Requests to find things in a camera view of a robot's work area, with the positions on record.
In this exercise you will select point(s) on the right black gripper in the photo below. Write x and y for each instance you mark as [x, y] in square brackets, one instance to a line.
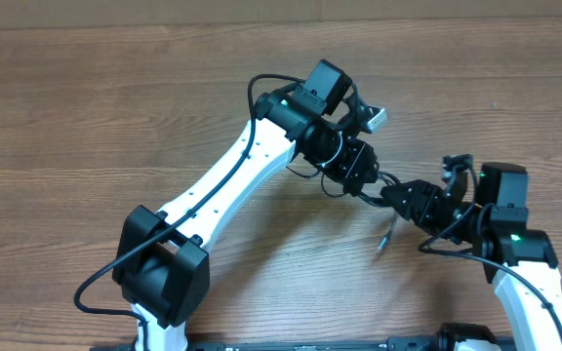
[430, 206]

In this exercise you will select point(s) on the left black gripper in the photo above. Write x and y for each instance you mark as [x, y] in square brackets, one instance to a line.
[360, 166]

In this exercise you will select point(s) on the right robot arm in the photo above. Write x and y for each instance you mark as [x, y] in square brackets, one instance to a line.
[482, 216]

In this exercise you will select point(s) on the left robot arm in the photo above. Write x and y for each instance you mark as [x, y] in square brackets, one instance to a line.
[164, 268]

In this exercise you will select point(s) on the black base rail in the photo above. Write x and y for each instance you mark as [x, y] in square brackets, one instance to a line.
[450, 337]

